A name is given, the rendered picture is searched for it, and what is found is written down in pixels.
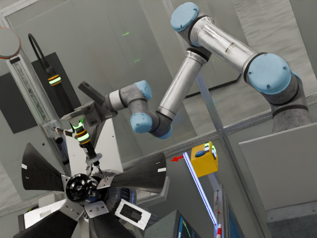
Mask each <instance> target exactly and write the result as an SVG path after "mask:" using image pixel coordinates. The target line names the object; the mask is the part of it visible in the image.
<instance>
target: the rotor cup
mask: <svg viewBox="0 0 317 238"><path fill-rule="evenodd" d="M101 180H102V179H101V178H99V177H96V176H91V177H90V176H88V175H86V174H83V173H79V174H75V175H74V176H72V177H71V178H70V179H69V181H68V182H67V185H66V195H67V197H68V199H69V200H70V201H71V202H73V203H76V204H79V205H81V206H82V207H83V206H85V205H87V204H92V203H95V202H98V201H103V202H104V203H105V202H106V200H107V198H108V188H107V189H104V190H102V191H99V192H97V191H98V189H97V186H98V184H99V183H100V181H101ZM92 183H94V184H96V186H95V185H93V184H92ZM78 185H80V186H81V189H80V190H79V191H78V190H76V187H77V186H78ZM85 200H88V201H90V202H86V201H85Z"/></svg>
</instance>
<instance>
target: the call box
mask: <svg viewBox="0 0 317 238"><path fill-rule="evenodd" d="M201 150H203V151H204V152H205V144H201V145H199V146H196V147H194V148H192V153H191V164H192V166H193V169H194V171H195V173H196V175H197V177H198V178H199V177H202V176H205V175H208V174H210V173H213V172H216V171H218V156H217V154H216V160H215V159H214V157H213V155H212V142H211V141H210V142H209V152H208V153H206V152H205V153H204V154H203V155H201V156H196V153H197V152H198V151H201Z"/></svg>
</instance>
